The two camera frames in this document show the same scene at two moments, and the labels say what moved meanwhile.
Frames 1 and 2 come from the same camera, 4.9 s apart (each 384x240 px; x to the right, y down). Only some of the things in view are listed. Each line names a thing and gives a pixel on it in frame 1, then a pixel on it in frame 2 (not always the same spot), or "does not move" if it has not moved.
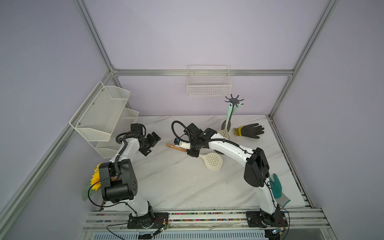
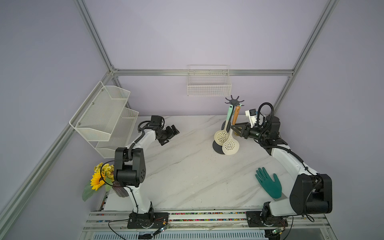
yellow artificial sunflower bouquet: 95,183 does not move
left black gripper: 153,141 -> 171,134
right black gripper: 190,152 -> 245,130
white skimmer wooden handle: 214,161 -> 231,147
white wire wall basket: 209,80 does not move
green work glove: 280,197 does not move
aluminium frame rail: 202,72 does not move
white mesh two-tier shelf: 104,119 does not move
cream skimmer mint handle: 225,133 does not move
